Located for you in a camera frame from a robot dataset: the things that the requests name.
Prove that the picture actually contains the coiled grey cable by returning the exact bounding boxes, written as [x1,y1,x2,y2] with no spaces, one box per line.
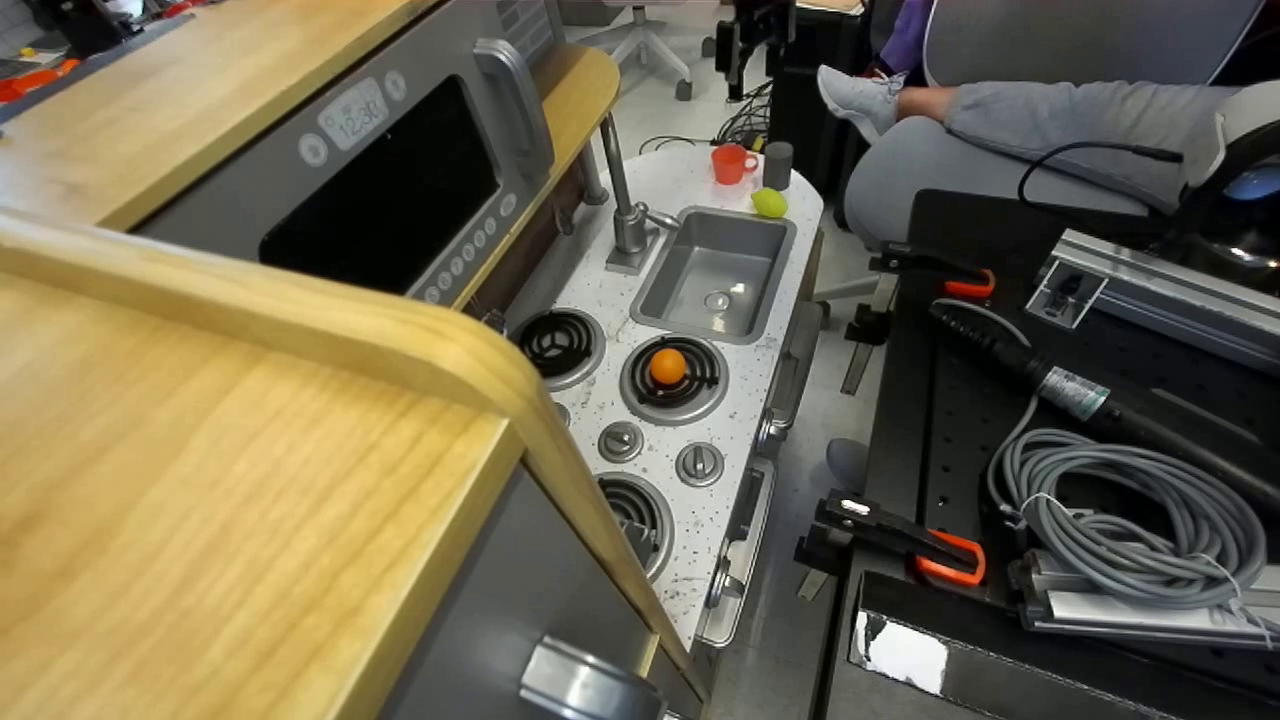
[986,422,1273,611]

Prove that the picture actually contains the grey toy microwave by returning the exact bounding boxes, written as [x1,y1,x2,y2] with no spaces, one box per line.
[133,0,571,311]

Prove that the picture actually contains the white office chair base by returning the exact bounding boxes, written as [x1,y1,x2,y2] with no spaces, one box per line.
[605,0,712,103]

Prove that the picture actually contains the grey toy block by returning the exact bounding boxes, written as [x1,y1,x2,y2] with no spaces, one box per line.
[760,137,795,191]

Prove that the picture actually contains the flat silver metal bar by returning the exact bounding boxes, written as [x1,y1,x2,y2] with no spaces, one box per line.
[1007,546,1280,651]

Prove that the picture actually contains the silver toy faucet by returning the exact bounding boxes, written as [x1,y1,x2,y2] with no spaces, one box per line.
[591,114,670,277]

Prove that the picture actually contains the silver door handle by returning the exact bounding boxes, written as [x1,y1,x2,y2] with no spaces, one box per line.
[517,635,663,720]

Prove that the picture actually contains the black clamp orange handle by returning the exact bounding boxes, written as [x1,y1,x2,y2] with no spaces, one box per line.
[872,235,1001,307]
[795,493,994,591]

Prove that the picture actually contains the white label sticker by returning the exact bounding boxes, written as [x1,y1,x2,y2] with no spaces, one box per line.
[852,606,954,695]

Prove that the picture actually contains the black toy stove burner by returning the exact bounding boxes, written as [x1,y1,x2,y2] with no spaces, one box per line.
[617,331,731,426]
[517,307,611,391]
[591,471,676,582]

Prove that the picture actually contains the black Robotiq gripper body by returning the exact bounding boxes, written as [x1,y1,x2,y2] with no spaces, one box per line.
[718,0,799,63]

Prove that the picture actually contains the person in grey trousers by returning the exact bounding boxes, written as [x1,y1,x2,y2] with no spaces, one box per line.
[812,0,1280,252]

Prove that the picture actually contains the purple cloth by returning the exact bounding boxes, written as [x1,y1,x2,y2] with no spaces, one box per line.
[872,0,938,77]

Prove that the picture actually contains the grey toy sink basin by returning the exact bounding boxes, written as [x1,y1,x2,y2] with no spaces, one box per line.
[629,206,799,349]

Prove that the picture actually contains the black cylindrical cable connector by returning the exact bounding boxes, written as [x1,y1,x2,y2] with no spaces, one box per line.
[933,297,1280,512]

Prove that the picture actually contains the black floor cables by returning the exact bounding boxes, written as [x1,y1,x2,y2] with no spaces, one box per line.
[635,77,776,152]

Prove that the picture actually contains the orange toy cup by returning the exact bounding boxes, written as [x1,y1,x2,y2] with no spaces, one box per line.
[710,141,765,188]

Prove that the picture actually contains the red orange tool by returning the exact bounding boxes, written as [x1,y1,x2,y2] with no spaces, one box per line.
[0,54,86,110]

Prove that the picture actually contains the black perforated robot table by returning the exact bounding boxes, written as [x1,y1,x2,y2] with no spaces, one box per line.
[816,184,1280,720]

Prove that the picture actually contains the silver aluminium rail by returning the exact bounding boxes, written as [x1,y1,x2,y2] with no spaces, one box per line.
[1024,224,1280,376]

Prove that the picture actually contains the thin black cable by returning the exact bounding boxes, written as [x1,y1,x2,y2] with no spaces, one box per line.
[1017,137,1193,217]

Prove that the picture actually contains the orange ball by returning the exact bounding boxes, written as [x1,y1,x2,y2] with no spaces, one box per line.
[647,342,691,391]

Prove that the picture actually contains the wooden toy kitchen unit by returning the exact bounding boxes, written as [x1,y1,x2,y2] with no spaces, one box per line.
[0,0,831,720]

